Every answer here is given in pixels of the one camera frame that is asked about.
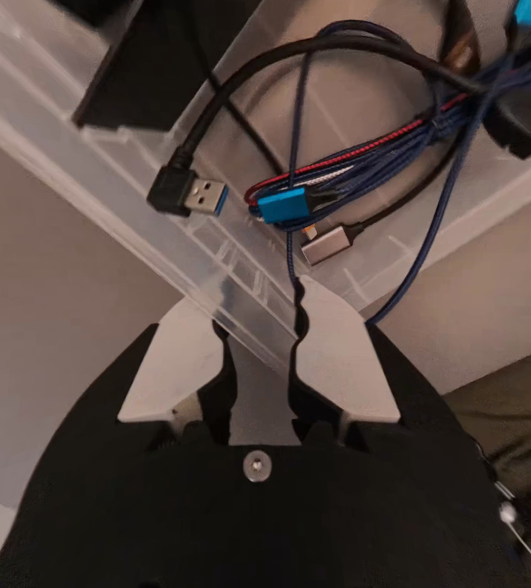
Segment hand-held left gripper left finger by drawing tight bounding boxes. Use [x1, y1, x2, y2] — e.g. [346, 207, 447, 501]
[117, 296, 238, 445]

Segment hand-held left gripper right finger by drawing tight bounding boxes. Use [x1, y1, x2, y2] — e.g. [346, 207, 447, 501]
[287, 275, 402, 444]

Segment clear plastic storage bin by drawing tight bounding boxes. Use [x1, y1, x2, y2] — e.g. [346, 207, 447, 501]
[0, 0, 531, 368]

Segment black USB hub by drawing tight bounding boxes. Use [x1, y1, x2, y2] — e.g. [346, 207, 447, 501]
[72, 0, 266, 134]

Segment person's dark trousers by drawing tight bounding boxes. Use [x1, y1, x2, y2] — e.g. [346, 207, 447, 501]
[442, 342, 531, 566]

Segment black cable with grey plug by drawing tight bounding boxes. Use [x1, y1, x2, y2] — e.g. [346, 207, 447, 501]
[300, 0, 482, 267]

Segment blue braided multi-plug cable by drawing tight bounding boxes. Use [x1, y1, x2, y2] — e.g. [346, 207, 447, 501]
[246, 0, 531, 324]

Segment black angled-plug USB cable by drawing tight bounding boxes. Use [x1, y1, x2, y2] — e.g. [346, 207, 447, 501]
[147, 34, 482, 219]

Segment red black braided cable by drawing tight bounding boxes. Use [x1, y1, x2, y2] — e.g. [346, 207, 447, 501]
[245, 94, 470, 203]

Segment thin white cord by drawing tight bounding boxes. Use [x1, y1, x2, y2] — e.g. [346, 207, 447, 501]
[493, 480, 531, 588]

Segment thin black cable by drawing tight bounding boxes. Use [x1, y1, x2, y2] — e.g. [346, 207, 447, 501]
[196, 28, 284, 177]

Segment black chunky cable plug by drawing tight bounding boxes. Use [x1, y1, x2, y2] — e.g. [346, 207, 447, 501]
[484, 92, 531, 160]

